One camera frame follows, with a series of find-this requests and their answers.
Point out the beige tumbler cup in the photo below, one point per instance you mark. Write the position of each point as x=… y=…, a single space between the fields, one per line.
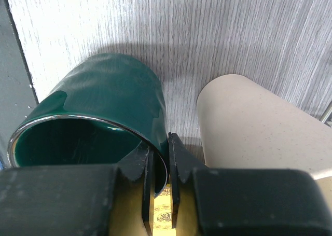
x=245 y=126

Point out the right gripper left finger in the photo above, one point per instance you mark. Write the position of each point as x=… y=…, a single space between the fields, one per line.
x=98 y=199

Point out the dark green mug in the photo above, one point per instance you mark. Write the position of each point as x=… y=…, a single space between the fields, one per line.
x=97 y=114

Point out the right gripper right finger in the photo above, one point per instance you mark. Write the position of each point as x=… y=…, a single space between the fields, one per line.
x=215 y=201

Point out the yellow patterned small plate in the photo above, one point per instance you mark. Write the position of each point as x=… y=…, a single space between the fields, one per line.
x=162 y=212

